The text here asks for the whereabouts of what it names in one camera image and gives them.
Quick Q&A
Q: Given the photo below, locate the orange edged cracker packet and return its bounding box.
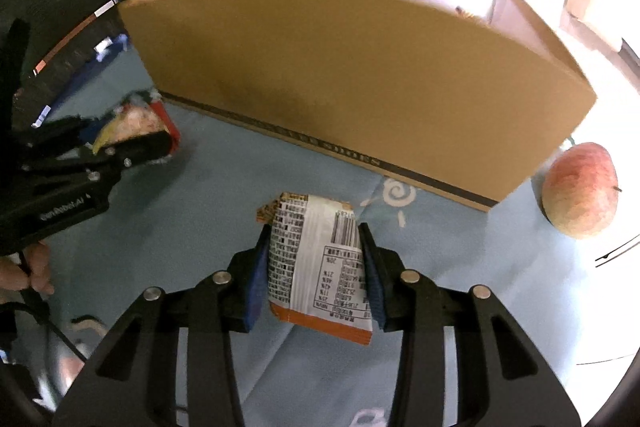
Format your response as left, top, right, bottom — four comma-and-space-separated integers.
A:
256, 192, 376, 347

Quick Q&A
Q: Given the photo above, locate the red orange snack packet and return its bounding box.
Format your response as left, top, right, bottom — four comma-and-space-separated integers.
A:
92, 92, 182, 158

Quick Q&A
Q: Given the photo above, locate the person's left hand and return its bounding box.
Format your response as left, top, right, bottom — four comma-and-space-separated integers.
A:
0, 241, 55, 294

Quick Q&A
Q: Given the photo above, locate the yellow cardboard box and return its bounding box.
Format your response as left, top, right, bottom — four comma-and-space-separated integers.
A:
117, 0, 598, 212

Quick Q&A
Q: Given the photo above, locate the red yellow apple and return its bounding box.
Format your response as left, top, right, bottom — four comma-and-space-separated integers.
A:
542, 142, 621, 240

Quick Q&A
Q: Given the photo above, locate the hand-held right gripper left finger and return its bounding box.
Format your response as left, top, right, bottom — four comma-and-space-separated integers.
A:
52, 222, 273, 427

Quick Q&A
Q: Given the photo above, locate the teal printed cloth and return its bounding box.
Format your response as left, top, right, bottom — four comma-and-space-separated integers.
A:
30, 32, 640, 427

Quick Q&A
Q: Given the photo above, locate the black cable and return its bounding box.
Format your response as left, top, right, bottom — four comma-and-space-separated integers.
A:
0, 252, 88, 363

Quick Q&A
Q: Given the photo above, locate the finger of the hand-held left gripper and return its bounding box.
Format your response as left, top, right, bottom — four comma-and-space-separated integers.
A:
85, 131, 176, 180
15, 114, 96, 158

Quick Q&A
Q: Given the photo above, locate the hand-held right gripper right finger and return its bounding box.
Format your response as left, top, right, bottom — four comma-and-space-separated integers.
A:
357, 222, 583, 427

